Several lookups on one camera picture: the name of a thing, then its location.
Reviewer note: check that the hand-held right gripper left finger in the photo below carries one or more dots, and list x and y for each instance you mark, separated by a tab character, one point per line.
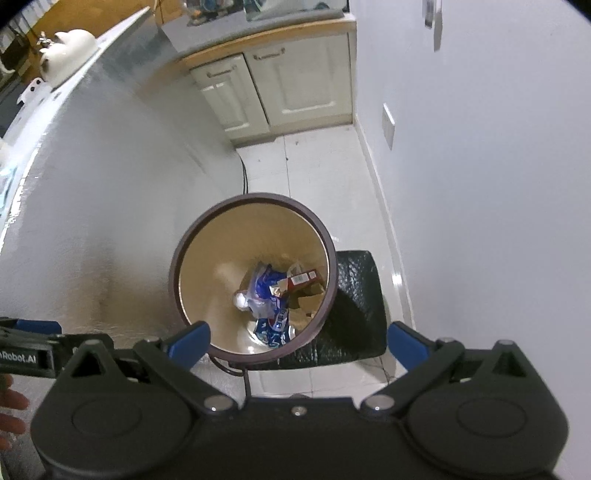
191	341

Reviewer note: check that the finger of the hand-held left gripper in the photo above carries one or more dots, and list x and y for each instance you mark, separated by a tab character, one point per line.
69	342
37	325

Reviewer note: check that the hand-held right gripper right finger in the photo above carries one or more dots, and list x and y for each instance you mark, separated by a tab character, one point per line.
406	346

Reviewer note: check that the beige bin with brown rim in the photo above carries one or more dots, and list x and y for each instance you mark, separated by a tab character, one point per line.
221	258

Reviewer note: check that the blue and white plastic packet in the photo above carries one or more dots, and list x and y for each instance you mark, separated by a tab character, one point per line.
265	281

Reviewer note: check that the brown cardboard piece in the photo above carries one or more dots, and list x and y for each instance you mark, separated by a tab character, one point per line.
309	302

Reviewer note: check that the red cigarette box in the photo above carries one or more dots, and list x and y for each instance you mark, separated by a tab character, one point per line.
302	278

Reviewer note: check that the person's left hand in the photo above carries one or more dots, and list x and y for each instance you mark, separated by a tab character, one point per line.
14	400

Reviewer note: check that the black textured cushion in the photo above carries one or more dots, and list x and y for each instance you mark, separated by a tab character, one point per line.
360	300

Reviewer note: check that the crushed blue drink can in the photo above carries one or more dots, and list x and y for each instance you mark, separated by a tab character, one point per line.
272	330

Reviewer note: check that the white plastic object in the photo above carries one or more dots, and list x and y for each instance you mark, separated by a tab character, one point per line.
32	90

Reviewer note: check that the narrow cream cabinet door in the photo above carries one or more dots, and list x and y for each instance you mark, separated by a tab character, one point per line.
231	101

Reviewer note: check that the white ceramic teapot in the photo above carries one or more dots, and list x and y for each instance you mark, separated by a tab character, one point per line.
69	50

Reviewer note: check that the wide cream cabinet door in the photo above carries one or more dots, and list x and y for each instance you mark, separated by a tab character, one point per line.
304	78

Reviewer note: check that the cream floor cabinet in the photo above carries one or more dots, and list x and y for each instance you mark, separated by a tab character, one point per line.
258	41

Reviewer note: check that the white wall plug adapter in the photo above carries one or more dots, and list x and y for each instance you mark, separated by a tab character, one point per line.
431	13

